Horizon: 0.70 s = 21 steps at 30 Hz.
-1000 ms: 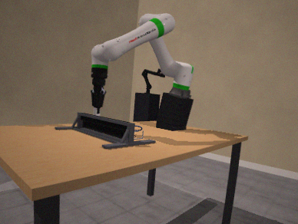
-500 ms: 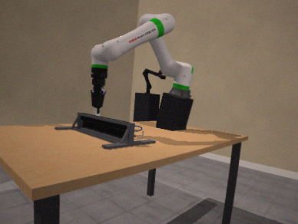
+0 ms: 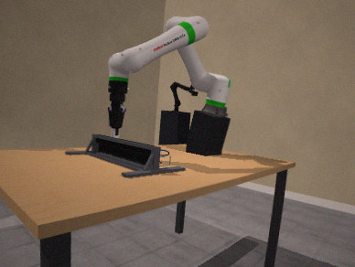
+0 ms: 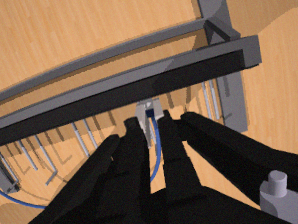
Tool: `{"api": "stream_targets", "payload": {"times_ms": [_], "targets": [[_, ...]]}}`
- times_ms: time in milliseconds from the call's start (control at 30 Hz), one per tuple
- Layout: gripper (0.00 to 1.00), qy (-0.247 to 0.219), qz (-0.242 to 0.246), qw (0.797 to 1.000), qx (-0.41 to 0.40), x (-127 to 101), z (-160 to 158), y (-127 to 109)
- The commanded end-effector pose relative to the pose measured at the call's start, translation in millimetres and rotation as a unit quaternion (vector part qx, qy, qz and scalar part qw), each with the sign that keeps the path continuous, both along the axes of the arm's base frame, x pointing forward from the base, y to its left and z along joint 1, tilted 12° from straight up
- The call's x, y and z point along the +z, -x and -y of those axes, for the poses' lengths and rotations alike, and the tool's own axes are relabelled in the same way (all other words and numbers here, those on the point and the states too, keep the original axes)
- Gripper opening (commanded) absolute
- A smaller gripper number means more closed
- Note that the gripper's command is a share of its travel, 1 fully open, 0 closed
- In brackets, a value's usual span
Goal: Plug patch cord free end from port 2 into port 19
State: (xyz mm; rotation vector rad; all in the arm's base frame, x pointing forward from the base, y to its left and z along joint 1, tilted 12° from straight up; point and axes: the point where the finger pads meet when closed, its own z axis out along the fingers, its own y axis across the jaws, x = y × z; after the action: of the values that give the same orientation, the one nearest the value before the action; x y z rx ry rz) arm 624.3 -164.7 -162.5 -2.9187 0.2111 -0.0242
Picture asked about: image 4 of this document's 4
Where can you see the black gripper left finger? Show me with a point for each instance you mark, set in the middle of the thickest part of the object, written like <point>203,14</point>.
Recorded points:
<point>77,201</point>

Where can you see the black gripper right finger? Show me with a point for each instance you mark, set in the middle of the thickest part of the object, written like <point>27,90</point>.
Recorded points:
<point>265,175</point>

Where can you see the blue patch cable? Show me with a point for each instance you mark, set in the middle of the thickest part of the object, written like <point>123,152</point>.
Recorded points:
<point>152,177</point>

